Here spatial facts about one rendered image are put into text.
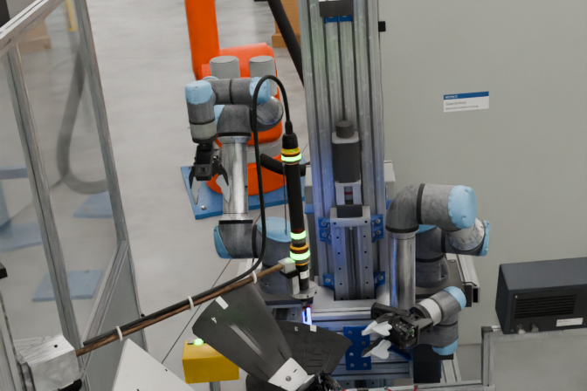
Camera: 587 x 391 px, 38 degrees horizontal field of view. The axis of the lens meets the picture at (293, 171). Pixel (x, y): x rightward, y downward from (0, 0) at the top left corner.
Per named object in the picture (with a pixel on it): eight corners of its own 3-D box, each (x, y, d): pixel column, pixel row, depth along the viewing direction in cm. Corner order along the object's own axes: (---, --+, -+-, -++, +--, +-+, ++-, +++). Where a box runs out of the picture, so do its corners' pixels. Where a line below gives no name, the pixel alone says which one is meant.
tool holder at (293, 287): (293, 305, 198) (290, 269, 194) (276, 294, 203) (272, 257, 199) (323, 291, 202) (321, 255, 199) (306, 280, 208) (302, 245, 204)
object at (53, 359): (31, 403, 163) (23, 366, 160) (19, 387, 169) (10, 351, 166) (81, 381, 169) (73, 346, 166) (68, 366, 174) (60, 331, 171)
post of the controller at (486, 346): (483, 387, 257) (483, 332, 250) (480, 380, 260) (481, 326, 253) (493, 386, 257) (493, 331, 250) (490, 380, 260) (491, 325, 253)
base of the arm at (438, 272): (403, 266, 293) (402, 241, 289) (446, 264, 292) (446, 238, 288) (406, 289, 279) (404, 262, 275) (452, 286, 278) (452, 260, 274)
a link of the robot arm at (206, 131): (214, 124, 238) (185, 126, 238) (216, 139, 240) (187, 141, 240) (216, 115, 245) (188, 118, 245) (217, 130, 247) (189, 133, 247)
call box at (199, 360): (185, 388, 251) (181, 359, 247) (189, 368, 260) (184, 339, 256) (239, 384, 251) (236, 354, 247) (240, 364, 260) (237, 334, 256)
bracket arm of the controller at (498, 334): (483, 340, 251) (483, 332, 250) (480, 335, 254) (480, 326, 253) (562, 334, 251) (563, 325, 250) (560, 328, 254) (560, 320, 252)
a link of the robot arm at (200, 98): (214, 78, 241) (208, 86, 233) (218, 114, 245) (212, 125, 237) (187, 79, 242) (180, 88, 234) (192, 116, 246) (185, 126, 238)
